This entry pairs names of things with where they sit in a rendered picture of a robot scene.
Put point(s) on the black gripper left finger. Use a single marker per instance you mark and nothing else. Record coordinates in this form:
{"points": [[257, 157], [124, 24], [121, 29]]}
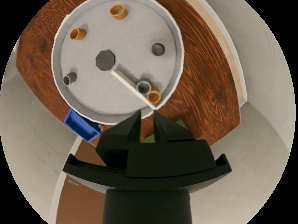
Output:
{"points": [[125, 130]]}

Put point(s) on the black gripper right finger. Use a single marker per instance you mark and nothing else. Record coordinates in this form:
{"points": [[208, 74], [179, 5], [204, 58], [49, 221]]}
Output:
{"points": [[169, 131]]}

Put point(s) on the blue open tray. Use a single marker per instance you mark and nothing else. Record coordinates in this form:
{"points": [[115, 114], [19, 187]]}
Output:
{"points": [[81, 125]]}

